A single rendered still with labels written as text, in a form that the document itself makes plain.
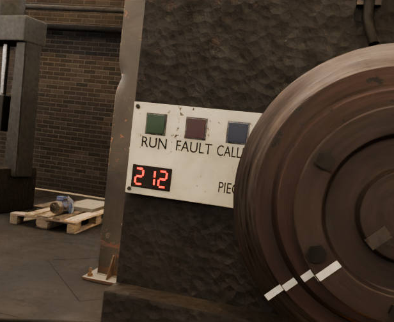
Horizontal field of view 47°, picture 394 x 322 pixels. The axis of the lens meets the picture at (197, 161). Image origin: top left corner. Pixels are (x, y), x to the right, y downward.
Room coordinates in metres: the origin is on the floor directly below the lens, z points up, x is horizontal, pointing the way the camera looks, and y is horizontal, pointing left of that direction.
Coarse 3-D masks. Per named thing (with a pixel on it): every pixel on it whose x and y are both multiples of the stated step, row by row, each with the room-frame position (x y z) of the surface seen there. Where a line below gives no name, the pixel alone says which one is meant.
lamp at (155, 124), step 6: (150, 114) 0.87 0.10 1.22; (150, 120) 0.87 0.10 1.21; (156, 120) 0.86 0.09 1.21; (162, 120) 0.86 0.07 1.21; (150, 126) 0.87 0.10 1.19; (156, 126) 0.86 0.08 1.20; (162, 126) 0.86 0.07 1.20; (150, 132) 0.87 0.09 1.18; (156, 132) 0.86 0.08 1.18; (162, 132) 0.86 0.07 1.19
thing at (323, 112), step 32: (320, 96) 0.65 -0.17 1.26; (352, 96) 0.63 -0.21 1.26; (384, 96) 0.61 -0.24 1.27; (288, 128) 0.66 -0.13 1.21; (320, 128) 0.63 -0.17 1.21; (288, 160) 0.64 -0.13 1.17; (256, 192) 0.67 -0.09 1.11; (288, 192) 0.64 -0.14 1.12; (256, 224) 0.67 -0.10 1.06; (288, 224) 0.64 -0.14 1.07; (288, 256) 0.64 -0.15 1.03; (320, 288) 0.63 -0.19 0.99; (320, 320) 0.64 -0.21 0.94; (352, 320) 0.62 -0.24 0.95
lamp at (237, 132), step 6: (228, 126) 0.83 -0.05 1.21; (234, 126) 0.83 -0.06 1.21; (240, 126) 0.83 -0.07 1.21; (246, 126) 0.82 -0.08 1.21; (228, 132) 0.83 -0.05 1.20; (234, 132) 0.83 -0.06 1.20; (240, 132) 0.83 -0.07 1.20; (246, 132) 0.82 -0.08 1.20; (228, 138) 0.83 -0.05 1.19; (234, 138) 0.83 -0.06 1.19; (240, 138) 0.83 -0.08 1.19; (246, 138) 0.82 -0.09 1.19
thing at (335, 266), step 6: (330, 264) 0.58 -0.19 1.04; (336, 264) 0.58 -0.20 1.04; (324, 270) 0.58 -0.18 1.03; (330, 270) 0.58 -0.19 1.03; (300, 276) 0.63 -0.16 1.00; (306, 276) 0.63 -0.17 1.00; (312, 276) 0.63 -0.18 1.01; (318, 276) 0.58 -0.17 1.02; (324, 276) 0.58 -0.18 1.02; (288, 282) 0.66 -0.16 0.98; (294, 282) 0.65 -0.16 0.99; (276, 288) 0.68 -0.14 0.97; (282, 288) 0.67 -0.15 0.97; (288, 288) 0.66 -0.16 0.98; (270, 294) 0.68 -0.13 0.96; (276, 294) 0.68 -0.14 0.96
